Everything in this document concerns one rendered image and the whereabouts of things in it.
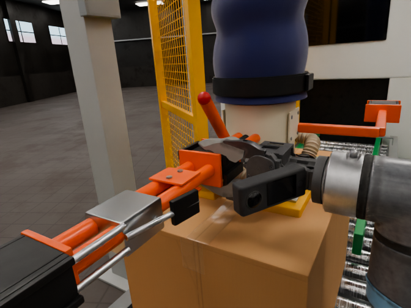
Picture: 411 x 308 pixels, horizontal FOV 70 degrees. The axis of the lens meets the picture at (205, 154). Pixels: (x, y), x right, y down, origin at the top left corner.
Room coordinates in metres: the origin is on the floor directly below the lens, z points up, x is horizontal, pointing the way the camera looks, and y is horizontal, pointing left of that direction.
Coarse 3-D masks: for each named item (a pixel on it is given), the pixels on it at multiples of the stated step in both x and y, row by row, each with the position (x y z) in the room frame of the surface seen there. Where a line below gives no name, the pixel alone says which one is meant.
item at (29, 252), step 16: (16, 240) 0.25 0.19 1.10; (32, 240) 0.25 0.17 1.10; (48, 240) 0.25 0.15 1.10; (0, 256) 0.23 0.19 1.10; (16, 256) 0.22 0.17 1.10; (32, 256) 0.22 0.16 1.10; (48, 256) 0.22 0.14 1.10; (0, 272) 0.20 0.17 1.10; (16, 272) 0.20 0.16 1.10; (32, 272) 0.20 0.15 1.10; (0, 288) 0.18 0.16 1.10
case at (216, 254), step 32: (192, 224) 0.51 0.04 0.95; (224, 224) 0.50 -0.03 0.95; (256, 224) 0.49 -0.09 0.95; (288, 224) 0.48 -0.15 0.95; (320, 224) 0.48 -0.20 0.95; (128, 256) 0.55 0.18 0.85; (160, 256) 0.50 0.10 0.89; (192, 256) 0.46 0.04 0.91; (224, 256) 0.42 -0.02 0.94; (256, 256) 0.40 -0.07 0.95; (288, 256) 0.39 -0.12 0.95; (320, 256) 0.42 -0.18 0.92; (160, 288) 0.51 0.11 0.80; (192, 288) 0.46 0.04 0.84; (224, 288) 0.42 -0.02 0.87; (256, 288) 0.39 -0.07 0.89; (288, 288) 0.36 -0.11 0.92; (320, 288) 0.44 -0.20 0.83
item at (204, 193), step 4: (204, 188) 0.63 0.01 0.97; (200, 192) 0.62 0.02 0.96; (204, 192) 0.62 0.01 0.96; (208, 192) 0.61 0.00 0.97; (212, 192) 0.61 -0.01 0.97; (200, 196) 0.62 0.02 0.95; (204, 196) 0.62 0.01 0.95; (208, 196) 0.61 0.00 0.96; (212, 196) 0.60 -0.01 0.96; (216, 196) 0.61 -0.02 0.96
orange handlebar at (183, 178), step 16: (384, 112) 0.77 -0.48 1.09; (304, 128) 0.70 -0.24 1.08; (320, 128) 0.68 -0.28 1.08; (336, 128) 0.66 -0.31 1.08; (352, 128) 0.64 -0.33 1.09; (368, 128) 0.63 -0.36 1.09; (384, 128) 0.62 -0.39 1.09; (160, 176) 0.41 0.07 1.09; (176, 176) 0.41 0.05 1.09; (192, 176) 0.41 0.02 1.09; (208, 176) 0.44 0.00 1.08; (144, 192) 0.38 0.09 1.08; (160, 192) 0.40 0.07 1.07; (176, 192) 0.37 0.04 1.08; (80, 224) 0.30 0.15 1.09; (96, 224) 0.30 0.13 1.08; (64, 240) 0.27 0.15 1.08; (80, 240) 0.28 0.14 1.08; (112, 240) 0.27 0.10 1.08; (96, 256) 0.25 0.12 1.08; (80, 272) 0.24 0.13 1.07
